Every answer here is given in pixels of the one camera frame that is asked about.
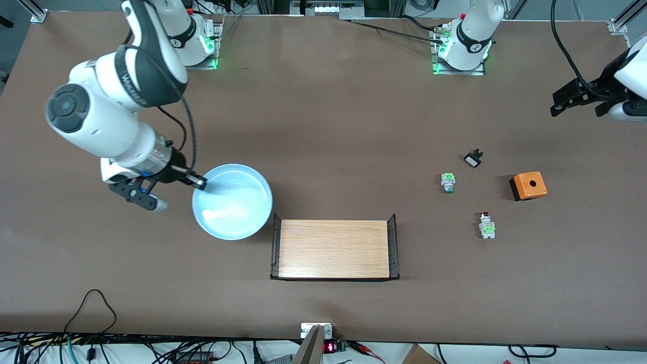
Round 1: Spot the light blue round plate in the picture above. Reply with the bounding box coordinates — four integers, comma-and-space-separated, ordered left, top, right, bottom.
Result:
192, 163, 273, 241

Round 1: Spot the white green button switch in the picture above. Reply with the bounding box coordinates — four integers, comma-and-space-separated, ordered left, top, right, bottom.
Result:
479, 211, 496, 240

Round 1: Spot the aluminium corner profile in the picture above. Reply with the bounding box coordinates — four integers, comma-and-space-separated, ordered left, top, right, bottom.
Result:
18, 0, 48, 23
609, 0, 647, 35

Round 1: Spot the silver white connector strip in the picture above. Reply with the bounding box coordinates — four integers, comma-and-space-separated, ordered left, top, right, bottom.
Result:
291, 0, 365, 20

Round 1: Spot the brown cardboard piece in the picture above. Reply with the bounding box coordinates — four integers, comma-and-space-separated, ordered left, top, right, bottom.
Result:
402, 344, 440, 364

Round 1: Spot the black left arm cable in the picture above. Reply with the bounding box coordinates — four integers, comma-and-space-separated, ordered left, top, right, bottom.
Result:
550, 0, 615, 98

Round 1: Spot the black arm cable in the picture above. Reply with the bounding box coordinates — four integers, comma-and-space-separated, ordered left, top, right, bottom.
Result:
550, 0, 615, 98
121, 28, 198, 175

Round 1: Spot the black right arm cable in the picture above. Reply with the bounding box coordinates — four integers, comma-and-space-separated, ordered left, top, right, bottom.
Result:
121, 28, 198, 175

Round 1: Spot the orange button enclosure box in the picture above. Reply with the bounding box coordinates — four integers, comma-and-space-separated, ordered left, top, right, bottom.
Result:
509, 171, 548, 202

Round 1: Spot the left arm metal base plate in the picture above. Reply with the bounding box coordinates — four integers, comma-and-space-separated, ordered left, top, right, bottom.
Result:
431, 28, 487, 76

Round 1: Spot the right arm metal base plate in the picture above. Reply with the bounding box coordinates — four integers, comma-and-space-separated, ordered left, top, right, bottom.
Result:
166, 23, 223, 70

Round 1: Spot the black looped cable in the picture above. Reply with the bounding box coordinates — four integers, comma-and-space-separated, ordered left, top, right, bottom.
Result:
64, 289, 118, 335

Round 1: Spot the wooden shelf with wire sides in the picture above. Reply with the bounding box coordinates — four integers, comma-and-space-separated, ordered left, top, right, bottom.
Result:
270, 213, 400, 282

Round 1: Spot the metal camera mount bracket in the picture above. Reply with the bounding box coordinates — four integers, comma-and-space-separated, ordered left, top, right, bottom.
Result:
293, 323, 334, 364

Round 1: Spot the black curved cable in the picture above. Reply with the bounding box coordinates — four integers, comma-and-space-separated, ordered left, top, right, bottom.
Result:
508, 344, 558, 358

